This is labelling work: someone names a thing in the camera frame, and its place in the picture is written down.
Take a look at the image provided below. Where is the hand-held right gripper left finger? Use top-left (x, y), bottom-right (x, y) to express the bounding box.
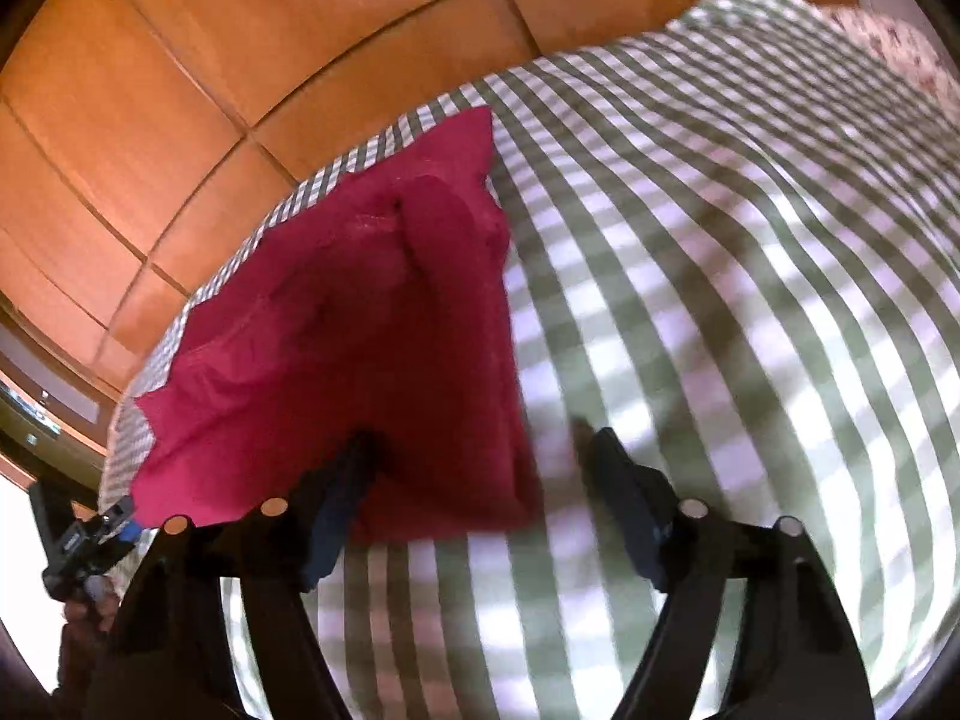
top-left (105, 431), bottom-right (377, 720)

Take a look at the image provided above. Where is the dark red long-sleeve top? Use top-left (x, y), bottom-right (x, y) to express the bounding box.
top-left (131, 106), bottom-right (547, 547)

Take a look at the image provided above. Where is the person's left hand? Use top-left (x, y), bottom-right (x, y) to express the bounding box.
top-left (61, 576), bottom-right (121, 635)

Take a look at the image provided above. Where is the green checked bed sheet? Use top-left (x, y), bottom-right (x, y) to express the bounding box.
top-left (97, 0), bottom-right (960, 720)

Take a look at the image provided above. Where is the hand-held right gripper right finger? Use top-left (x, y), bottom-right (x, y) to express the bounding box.
top-left (587, 427), bottom-right (878, 720)

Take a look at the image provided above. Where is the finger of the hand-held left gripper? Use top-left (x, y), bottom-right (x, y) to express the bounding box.
top-left (94, 495), bottom-right (143, 545)

